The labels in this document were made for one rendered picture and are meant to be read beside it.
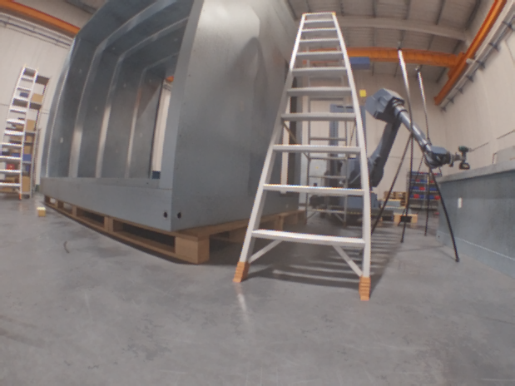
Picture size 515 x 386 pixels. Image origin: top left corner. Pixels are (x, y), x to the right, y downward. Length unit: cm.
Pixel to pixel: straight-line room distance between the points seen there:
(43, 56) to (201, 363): 1027
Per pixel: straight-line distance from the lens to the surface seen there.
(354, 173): 315
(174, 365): 54
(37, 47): 1042
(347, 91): 144
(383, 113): 293
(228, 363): 55
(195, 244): 114
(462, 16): 1140
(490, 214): 179
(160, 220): 118
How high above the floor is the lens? 38
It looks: level
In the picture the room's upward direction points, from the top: 3 degrees clockwise
